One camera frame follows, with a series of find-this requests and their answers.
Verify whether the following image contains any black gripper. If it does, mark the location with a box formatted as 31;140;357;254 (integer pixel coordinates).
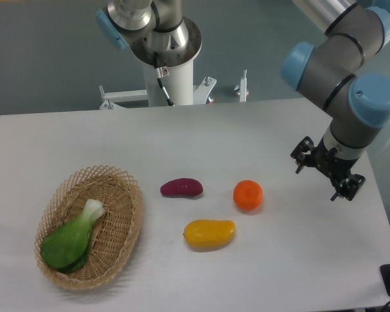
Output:
291;136;366;201

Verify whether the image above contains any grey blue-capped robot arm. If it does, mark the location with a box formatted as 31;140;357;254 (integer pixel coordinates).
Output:
96;1;390;200

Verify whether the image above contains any orange fruit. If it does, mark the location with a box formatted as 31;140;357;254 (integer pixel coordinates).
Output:
233;180;263;211

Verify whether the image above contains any yellow mango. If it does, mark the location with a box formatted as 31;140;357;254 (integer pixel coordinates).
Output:
183;219;236;250

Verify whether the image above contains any purple sweet potato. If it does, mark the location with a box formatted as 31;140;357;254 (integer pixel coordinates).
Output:
160;177;203;197

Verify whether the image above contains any woven wicker basket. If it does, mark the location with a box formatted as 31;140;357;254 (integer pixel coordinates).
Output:
34;165;144;291

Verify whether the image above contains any green bok choy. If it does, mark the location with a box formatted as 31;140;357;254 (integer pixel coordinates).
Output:
40;199;105;273

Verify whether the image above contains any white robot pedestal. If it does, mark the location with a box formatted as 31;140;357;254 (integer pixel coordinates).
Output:
99;61;217;110

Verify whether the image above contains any black cable on pedestal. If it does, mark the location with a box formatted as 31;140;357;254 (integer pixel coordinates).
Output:
152;51;176;107

